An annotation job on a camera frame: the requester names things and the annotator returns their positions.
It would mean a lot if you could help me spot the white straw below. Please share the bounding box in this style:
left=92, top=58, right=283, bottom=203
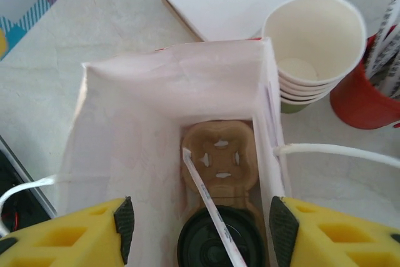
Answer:
left=368, top=0, right=400, bottom=76
left=373, top=10, right=400, bottom=85
left=386, top=44, right=400, bottom=99
left=181, top=147, right=248, bottom=267

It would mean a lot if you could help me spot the red straw holder cup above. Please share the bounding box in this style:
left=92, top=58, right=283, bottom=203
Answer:
left=329, top=36, right=400, bottom=131

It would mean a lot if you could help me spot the aluminium mounting rail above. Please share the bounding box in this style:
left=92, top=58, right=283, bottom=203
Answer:
left=0, top=134, right=56, bottom=219

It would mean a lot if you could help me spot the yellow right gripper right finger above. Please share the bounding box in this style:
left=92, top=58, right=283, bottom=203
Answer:
left=269, top=195, right=400, bottom=267

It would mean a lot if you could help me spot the green paper cup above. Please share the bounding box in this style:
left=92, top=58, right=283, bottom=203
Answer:
left=279, top=91, right=323, bottom=115
left=279, top=81, right=333, bottom=103
left=277, top=71, right=340, bottom=95

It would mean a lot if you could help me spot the white paper cup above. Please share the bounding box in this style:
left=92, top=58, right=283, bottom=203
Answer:
left=261, top=0, right=368, bottom=87

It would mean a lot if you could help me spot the white red paper gift bag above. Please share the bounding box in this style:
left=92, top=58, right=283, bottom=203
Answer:
left=0, top=37, right=400, bottom=267

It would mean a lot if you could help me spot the black plastic cup lid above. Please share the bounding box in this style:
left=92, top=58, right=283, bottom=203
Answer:
left=177, top=204, right=267, bottom=267

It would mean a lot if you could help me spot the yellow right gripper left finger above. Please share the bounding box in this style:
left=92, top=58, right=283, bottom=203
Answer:
left=0, top=196, right=136, bottom=267

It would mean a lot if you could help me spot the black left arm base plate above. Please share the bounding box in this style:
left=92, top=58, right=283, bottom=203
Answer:
left=0, top=148, right=36, bottom=237

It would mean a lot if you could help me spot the brown pulp cup carrier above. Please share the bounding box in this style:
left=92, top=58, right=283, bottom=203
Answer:
left=181, top=120, right=261, bottom=219

